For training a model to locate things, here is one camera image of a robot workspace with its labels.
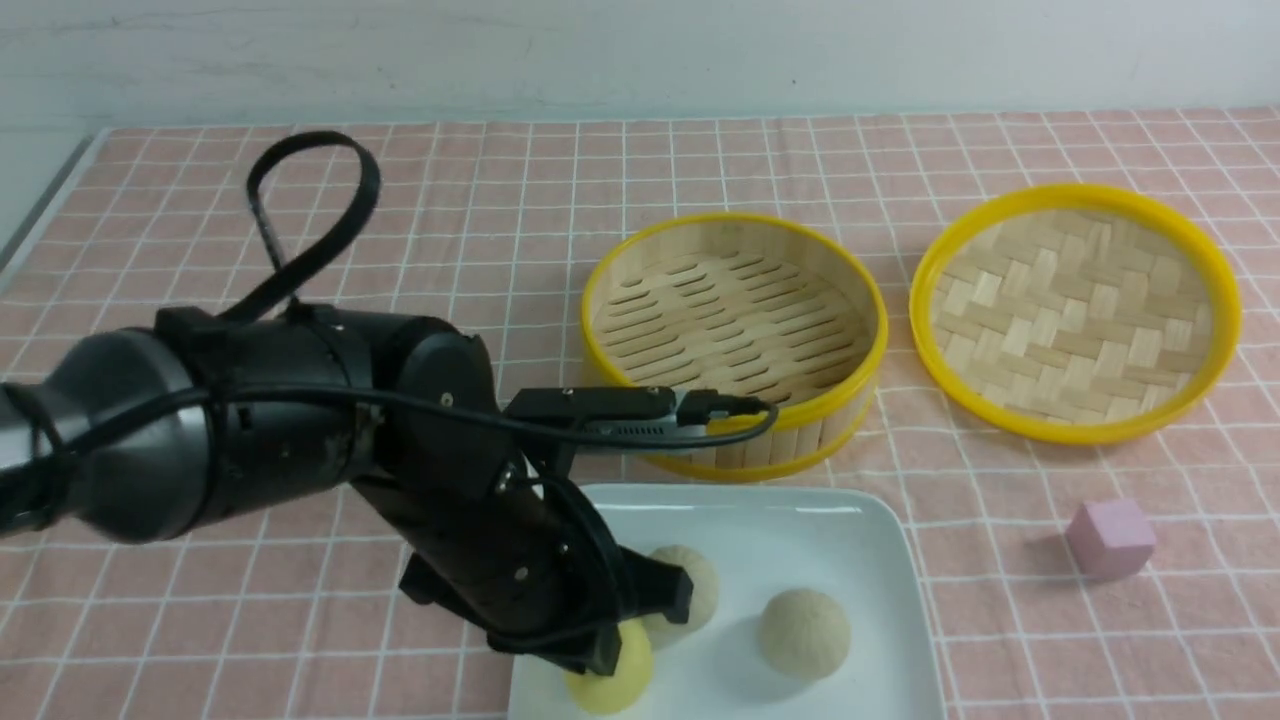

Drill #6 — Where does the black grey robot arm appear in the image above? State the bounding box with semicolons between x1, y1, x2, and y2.
3;311;692;674

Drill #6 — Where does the white square plate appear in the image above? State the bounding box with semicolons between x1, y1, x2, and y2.
508;484;947;720

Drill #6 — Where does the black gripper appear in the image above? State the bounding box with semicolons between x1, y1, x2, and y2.
352;466;694;676

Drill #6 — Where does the bamboo steamer lid yellow rim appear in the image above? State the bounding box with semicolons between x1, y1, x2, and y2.
909;183;1243;445

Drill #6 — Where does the black cable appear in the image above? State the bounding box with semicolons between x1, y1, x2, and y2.
0;129;781;651

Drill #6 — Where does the yellow steamed bun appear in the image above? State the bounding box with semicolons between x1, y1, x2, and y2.
563;619;655;716

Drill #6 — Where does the pink cube block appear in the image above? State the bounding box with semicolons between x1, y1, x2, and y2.
1065;498;1157;582

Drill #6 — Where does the pale steamed bun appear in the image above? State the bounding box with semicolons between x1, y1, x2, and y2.
643;544;721;652
756;588;852;683

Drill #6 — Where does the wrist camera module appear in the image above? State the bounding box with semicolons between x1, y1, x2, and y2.
504;386;780;454

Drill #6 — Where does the pink checkered tablecloth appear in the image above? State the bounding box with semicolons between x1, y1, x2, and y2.
3;108;1277;719

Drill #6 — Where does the bamboo steamer basket yellow rim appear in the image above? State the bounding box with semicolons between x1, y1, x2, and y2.
580;214;890;483

